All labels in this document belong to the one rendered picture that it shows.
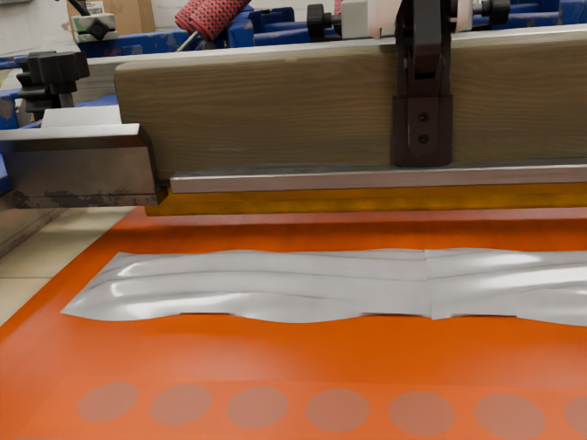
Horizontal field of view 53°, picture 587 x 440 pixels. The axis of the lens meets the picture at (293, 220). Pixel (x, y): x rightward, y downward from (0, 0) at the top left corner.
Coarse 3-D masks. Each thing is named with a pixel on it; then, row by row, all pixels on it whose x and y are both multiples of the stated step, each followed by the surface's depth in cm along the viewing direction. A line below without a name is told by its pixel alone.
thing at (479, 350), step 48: (432, 240) 33; (480, 240) 33; (528, 240) 32; (576, 240) 32; (480, 336) 24; (528, 336) 24; (576, 336) 24; (480, 384) 21; (528, 384) 21; (576, 384) 21
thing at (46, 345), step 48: (96, 240) 37; (144, 240) 37; (192, 240) 36; (240, 240) 35; (288, 240) 35; (336, 240) 34; (384, 240) 34; (48, 288) 32; (0, 336) 27; (48, 336) 27; (96, 336) 27; (144, 336) 26; (192, 336) 26; (240, 336) 26; (288, 336) 25; (336, 336) 25; (384, 336) 25; (432, 336) 24; (0, 384) 24; (48, 384) 24; (432, 384) 22; (0, 432) 21
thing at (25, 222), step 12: (0, 204) 36; (12, 204) 37; (0, 216) 36; (12, 216) 37; (24, 216) 38; (36, 216) 39; (48, 216) 41; (0, 228) 36; (12, 228) 37; (24, 228) 38; (36, 228) 39; (0, 240) 36; (12, 240) 37; (24, 240) 38; (0, 252) 36
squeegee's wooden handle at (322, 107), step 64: (128, 64) 35; (192, 64) 34; (256, 64) 33; (320, 64) 32; (384, 64) 32; (512, 64) 31; (576, 64) 30; (192, 128) 35; (256, 128) 34; (320, 128) 34; (384, 128) 33; (512, 128) 32; (576, 128) 32
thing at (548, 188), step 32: (224, 192) 37; (256, 192) 37; (288, 192) 37; (320, 192) 36; (352, 192) 36; (384, 192) 36; (416, 192) 35; (448, 192) 35; (480, 192) 35; (512, 192) 35; (544, 192) 34
